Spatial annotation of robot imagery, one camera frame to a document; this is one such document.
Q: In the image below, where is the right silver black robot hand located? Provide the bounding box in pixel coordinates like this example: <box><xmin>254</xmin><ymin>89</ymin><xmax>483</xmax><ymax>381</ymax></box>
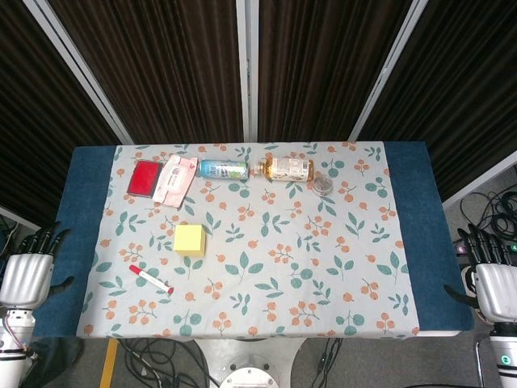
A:
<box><xmin>443</xmin><ymin>224</ymin><xmax>517</xmax><ymax>324</ymax></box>

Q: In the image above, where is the black cable with connector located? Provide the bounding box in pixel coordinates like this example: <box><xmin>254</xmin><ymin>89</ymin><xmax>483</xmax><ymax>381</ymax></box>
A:
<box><xmin>313</xmin><ymin>337</ymin><xmax>344</xmax><ymax>388</ymax></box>

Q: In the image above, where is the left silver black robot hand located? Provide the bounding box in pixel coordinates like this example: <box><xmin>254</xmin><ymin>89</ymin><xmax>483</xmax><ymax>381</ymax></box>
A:
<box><xmin>0</xmin><ymin>221</ymin><xmax>76</xmax><ymax>308</ymax></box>

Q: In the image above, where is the black cable bundle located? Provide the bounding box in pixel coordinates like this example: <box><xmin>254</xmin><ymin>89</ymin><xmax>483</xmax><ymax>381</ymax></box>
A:
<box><xmin>460</xmin><ymin>188</ymin><xmax>517</xmax><ymax>243</ymax></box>
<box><xmin>116</xmin><ymin>337</ymin><xmax>215</xmax><ymax>388</ymax></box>

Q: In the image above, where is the yellow floor tape strip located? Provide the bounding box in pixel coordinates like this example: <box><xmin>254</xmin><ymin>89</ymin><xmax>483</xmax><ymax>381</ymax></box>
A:
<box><xmin>99</xmin><ymin>338</ymin><xmax>119</xmax><ymax>388</ymax></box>

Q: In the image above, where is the dark ribbed partition panel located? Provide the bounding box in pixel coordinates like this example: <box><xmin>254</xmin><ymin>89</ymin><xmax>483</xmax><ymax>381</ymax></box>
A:
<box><xmin>257</xmin><ymin>0</ymin><xmax>414</xmax><ymax>143</ymax></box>
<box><xmin>48</xmin><ymin>0</ymin><xmax>244</xmax><ymax>145</ymax></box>
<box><xmin>359</xmin><ymin>0</ymin><xmax>517</xmax><ymax>203</ymax></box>
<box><xmin>0</xmin><ymin>0</ymin><xmax>122</xmax><ymax>227</ymax></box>

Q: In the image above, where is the amber tea bottle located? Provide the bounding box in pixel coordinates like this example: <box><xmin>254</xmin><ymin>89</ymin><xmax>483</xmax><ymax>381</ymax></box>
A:
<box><xmin>250</xmin><ymin>156</ymin><xmax>315</xmax><ymax>183</ymax></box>

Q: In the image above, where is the floral print tablecloth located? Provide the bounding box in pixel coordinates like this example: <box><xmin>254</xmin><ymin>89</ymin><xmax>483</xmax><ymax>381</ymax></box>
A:
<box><xmin>76</xmin><ymin>141</ymin><xmax>421</xmax><ymax>339</ymax></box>

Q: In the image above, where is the red and white marker pen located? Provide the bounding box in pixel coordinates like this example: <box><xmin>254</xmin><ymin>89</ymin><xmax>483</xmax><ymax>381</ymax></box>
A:
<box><xmin>128</xmin><ymin>264</ymin><xmax>175</xmax><ymax>295</ymax></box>

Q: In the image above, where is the blue table cloth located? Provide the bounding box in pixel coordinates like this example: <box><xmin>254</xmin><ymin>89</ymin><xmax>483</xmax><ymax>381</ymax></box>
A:
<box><xmin>32</xmin><ymin>141</ymin><xmax>476</xmax><ymax>339</ymax></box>

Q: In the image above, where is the white partition post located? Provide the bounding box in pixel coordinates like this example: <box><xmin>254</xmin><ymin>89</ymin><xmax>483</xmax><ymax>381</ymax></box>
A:
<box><xmin>23</xmin><ymin>0</ymin><xmax>135</xmax><ymax>145</ymax></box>
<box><xmin>442</xmin><ymin>149</ymin><xmax>517</xmax><ymax>210</ymax></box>
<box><xmin>349</xmin><ymin>0</ymin><xmax>430</xmax><ymax>142</ymax></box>
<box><xmin>236</xmin><ymin>0</ymin><xmax>259</xmax><ymax>143</ymax></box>

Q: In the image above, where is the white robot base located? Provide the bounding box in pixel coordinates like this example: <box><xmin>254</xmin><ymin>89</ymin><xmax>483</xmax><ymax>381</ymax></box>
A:
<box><xmin>220</xmin><ymin>365</ymin><xmax>280</xmax><ymax>388</ymax></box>

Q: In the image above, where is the red ink pad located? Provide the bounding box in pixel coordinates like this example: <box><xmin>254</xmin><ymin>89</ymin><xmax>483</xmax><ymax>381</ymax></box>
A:
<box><xmin>127</xmin><ymin>159</ymin><xmax>165</xmax><ymax>200</ymax></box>

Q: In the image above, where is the black power strip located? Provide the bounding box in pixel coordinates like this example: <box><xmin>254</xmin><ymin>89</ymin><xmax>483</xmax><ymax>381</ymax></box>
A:
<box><xmin>452</xmin><ymin>238</ymin><xmax>517</xmax><ymax>256</ymax></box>

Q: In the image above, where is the yellow cube block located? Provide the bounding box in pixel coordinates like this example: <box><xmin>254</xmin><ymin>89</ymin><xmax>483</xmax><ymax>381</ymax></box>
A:
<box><xmin>173</xmin><ymin>224</ymin><xmax>207</xmax><ymax>257</ymax></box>

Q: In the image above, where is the light blue drink can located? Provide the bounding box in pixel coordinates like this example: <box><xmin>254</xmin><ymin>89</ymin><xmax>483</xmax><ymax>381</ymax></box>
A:
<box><xmin>196</xmin><ymin>158</ymin><xmax>250</xmax><ymax>182</ymax></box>

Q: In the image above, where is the small round clear jar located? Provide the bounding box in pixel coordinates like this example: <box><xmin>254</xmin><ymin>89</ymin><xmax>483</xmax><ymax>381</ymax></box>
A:
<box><xmin>313</xmin><ymin>173</ymin><xmax>335</xmax><ymax>196</ymax></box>

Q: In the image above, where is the pink white wet wipes pack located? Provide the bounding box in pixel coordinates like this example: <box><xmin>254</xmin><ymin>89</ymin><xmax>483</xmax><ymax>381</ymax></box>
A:
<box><xmin>152</xmin><ymin>154</ymin><xmax>199</xmax><ymax>209</ymax></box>

